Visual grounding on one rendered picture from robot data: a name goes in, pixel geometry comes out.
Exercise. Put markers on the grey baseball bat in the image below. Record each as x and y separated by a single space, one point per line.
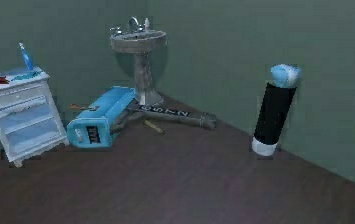
171 115

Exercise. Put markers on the tan wooden stick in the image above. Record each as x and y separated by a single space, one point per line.
153 126

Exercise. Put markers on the light blue box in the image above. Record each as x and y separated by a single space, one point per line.
100 118

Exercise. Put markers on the small white soap bottle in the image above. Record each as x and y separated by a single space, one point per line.
147 23

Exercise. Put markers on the black white cylinder bin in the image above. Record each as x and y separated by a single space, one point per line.
272 120

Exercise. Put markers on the orange grey tool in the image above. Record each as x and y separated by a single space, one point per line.
81 107

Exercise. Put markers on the silver sink faucet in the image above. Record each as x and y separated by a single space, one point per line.
133 23

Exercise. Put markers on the light blue bin bag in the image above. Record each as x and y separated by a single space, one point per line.
284 75

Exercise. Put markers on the white chest of drawers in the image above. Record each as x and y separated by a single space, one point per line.
21 113

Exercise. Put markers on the teal cloth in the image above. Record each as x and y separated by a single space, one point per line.
25 75

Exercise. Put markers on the blue spray bottle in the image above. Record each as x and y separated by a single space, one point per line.
26 57

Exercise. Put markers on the grey pedestal sink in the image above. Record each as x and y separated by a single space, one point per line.
139 43

